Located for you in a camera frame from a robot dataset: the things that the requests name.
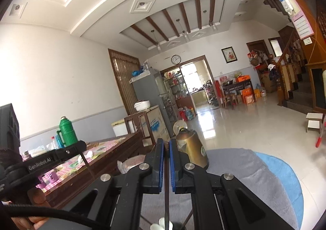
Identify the dark chopstick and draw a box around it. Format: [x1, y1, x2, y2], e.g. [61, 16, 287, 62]
[180, 210, 193, 230]
[164, 163, 171, 230]
[80, 152, 96, 179]

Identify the round wall clock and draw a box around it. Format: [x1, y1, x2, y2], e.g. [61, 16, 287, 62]
[171, 55, 181, 65]

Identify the blue bottle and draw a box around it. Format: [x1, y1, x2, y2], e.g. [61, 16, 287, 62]
[55, 134, 65, 148]

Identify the person's left hand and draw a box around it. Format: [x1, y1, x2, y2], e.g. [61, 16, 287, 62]
[7, 187, 52, 230]

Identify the red plastic child chair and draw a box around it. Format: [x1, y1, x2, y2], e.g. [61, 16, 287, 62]
[316, 116, 326, 148]

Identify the clear plastic bag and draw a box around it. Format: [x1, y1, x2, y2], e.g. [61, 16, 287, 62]
[117, 154, 145, 174]

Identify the pink wall calendar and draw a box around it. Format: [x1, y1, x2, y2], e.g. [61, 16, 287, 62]
[279, 0, 314, 40]

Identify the wooden chair back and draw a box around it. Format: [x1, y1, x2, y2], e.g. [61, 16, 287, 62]
[124, 110, 156, 147]

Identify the framed flower picture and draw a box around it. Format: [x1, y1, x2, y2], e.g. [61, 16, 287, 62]
[221, 47, 238, 63]

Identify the grey refrigerator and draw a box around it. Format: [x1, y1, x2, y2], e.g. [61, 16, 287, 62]
[129, 68, 180, 137]

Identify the blue table cover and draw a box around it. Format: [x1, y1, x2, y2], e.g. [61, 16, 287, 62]
[256, 152, 304, 229]

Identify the cardboard box blue print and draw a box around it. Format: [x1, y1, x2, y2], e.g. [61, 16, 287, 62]
[146, 105, 170, 142]

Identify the orange gift box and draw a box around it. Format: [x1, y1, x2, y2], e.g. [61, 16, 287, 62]
[241, 88, 256, 105]

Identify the wooden stair railing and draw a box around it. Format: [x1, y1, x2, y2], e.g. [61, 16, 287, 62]
[276, 26, 306, 106]

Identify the dark wooden side table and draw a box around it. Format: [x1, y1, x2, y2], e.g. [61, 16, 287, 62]
[221, 79, 254, 109]

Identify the small white step stool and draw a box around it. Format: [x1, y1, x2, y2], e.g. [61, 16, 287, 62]
[306, 112, 323, 132]

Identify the grey table cloth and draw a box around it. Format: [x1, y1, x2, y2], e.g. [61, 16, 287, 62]
[138, 147, 300, 230]

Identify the gold electric kettle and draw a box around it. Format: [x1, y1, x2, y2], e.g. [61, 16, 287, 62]
[176, 128, 209, 169]

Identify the dark carved wooden sideboard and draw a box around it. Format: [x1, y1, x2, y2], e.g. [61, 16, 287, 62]
[42, 132, 153, 208]

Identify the white rice cooker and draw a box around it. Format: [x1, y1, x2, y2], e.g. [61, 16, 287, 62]
[134, 100, 150, 112]

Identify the green thermos flask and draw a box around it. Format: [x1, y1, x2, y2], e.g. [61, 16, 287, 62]
[57, 116, 78, 147]

